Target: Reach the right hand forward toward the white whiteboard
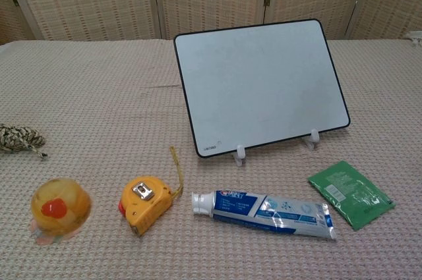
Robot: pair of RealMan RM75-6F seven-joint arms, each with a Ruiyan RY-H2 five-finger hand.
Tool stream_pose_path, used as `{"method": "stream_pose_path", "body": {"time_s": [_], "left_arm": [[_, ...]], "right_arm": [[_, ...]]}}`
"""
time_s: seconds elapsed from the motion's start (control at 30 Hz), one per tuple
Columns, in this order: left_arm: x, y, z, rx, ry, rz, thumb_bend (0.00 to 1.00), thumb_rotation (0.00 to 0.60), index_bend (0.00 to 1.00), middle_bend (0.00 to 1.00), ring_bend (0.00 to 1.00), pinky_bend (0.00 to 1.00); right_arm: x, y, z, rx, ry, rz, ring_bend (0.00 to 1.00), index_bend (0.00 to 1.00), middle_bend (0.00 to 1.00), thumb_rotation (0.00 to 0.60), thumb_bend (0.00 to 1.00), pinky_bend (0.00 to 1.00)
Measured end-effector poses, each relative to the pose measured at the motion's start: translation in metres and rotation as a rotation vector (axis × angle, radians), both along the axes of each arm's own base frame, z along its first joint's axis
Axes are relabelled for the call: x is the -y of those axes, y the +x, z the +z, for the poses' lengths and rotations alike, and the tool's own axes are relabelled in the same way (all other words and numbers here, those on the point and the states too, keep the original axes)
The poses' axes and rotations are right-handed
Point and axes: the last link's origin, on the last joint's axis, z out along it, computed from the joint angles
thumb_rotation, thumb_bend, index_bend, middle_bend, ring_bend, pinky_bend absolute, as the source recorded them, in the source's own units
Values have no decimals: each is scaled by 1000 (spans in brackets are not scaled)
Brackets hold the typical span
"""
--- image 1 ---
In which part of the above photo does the clear plastic board stand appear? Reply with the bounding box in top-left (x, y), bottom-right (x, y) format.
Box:
top-left (231, 128), bottom-right (321, 166)

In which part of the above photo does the blue white toothpaste tube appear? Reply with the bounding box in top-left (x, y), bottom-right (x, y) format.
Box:
top-left (191, 189), bottom-right (338, 240)

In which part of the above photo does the yellow tape measure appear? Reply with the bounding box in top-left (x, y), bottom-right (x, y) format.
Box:
top-left (118, 146), bottom-right (185, 237)

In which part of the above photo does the beige waffle tablecloth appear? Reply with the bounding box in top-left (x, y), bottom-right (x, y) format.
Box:
top-left (0, 38), bottom-right (422, 280)

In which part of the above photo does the green foil sachet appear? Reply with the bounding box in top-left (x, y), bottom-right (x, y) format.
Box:
top-left (307, 160), bottom-right (396, 232)

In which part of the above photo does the orange fruit jelly cup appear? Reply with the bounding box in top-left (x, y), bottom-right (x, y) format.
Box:
top-left (30, 177), bottom-right (93, 246)

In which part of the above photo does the white crumpled cloth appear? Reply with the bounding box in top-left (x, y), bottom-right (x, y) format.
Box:
top-left (403, 30), bottom-right (422, 49)

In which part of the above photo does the white board with black frame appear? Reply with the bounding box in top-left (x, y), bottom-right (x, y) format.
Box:
top-left (173, 18), bottom-right (351, 159)

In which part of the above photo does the braided beige rope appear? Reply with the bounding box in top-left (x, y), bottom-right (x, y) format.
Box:
top-left (0, 123), bottom-right (49, 159)

